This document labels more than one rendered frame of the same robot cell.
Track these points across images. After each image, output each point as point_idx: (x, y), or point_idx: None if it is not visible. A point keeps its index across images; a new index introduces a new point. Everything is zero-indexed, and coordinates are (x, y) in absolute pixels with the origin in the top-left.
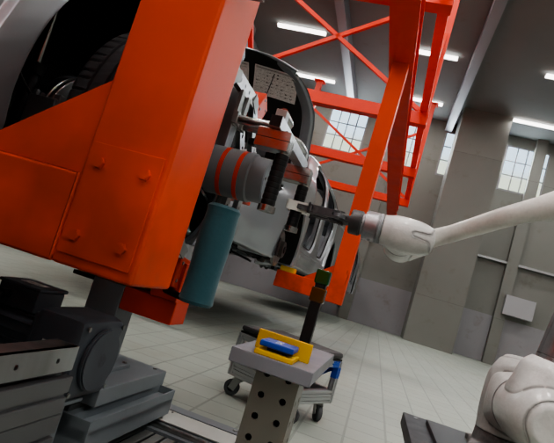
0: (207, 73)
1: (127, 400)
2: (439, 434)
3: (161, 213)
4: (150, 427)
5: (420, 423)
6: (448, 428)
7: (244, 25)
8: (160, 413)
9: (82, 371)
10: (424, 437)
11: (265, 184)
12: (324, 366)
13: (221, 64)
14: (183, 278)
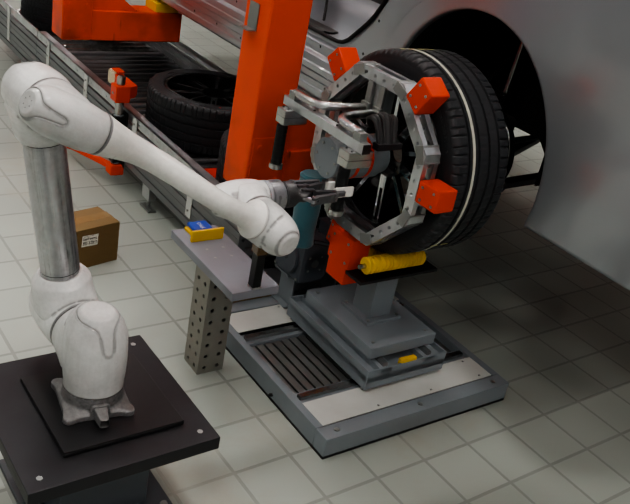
0: (239, 78)
1: (342, 336)
2: (149, 384)
3: (229, 146)
4: (347, 379)
5: (186, 418)
6: (156, 419)
7: (258, 44)
8: (352, 375)
9: None
10: (156, 377)
11: (318, 157)
12: (200, 263)
13: (247, 71)
14: (331, 236)
